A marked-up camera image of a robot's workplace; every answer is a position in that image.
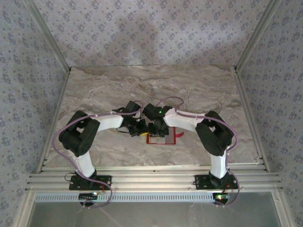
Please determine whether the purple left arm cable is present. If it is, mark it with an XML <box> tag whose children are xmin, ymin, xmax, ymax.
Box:
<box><xmin>53</xmin><ymin>101</ymin><xmax>144</xmax><ymax>210</ymax></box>

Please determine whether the slotted grey cable duct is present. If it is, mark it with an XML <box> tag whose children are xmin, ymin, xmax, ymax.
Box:
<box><xmin>34</xmin><ymin>192</ymin><xmax>216</xmax><ymax>203</ymax></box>

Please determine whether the aluminium frame post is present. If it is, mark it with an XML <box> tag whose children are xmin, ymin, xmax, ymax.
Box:
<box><xmin>235</xmin><ymin>0</ymin><xmax>284</xmax><ymax>71</ymax></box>
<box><xmin>23</xmin><ymin>0</ymin><xmax>71</xmax><ymax>73</ymax></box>

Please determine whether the aluminium table side rail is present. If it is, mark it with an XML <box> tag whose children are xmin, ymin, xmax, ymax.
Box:
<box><xmin>36</xmin><ymin>68</ymin><xmax>71</xmax><ymax>175</ymax></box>
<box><xmin>233</xmin><ymin>67</ymin><xmax>270</xmax><ymax>172</ymax></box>

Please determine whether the aluminium mounting rail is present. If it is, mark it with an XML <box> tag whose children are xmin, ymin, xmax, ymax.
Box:
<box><xmin>25</xmin><ymin>165</ymin><xmax>284</xmax><ymax>192</ymax></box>

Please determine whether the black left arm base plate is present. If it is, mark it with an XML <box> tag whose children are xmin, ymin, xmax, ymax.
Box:
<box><xmin>69</xmin><ymin>175</ymin><xmax>112</xmax><ymax>191</ymax></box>

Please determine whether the grey metal panel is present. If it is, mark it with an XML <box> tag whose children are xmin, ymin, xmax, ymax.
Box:
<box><xmin>26</xmin><ymin>201</ymin><xmax>284</xmax><ymax>227</ymax></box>

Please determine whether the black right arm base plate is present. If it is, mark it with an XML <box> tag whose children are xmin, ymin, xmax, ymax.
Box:
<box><xmin>194</xmin><ymin>174</ymin><xmax>238</xmax><ymax>191</ymax></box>

